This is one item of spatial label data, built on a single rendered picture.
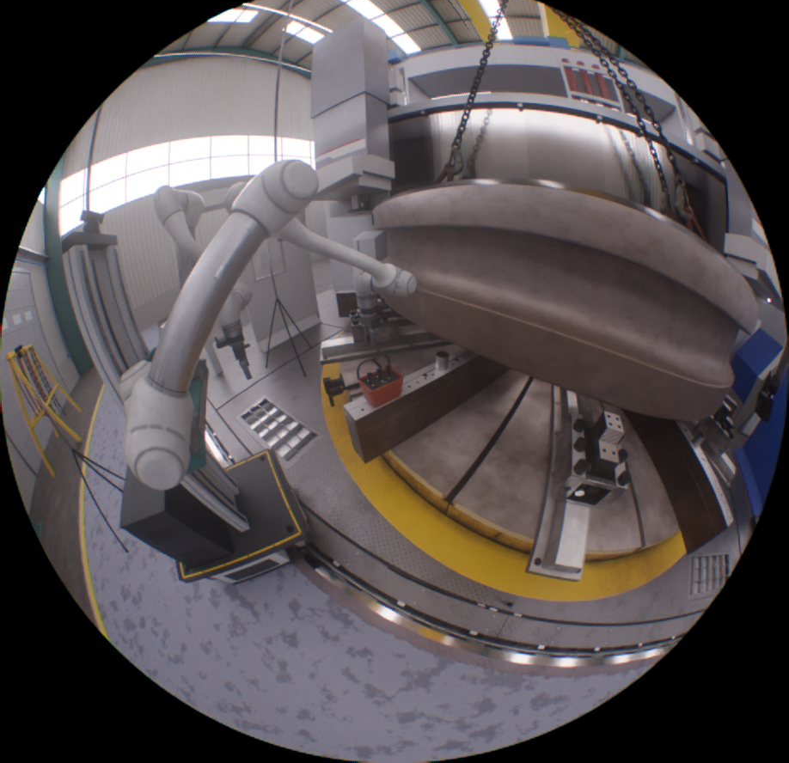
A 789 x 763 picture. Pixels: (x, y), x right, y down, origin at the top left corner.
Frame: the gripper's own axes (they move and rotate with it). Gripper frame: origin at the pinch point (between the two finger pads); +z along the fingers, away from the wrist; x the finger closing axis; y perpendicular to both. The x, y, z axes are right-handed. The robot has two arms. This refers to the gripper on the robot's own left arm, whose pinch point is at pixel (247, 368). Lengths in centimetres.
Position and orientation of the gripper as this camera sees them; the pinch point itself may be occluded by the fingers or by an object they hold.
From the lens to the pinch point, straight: 111.8
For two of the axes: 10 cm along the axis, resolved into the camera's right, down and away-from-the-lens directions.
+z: 0.4, 8.3, 5.5
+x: -6.0, -4.2, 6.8
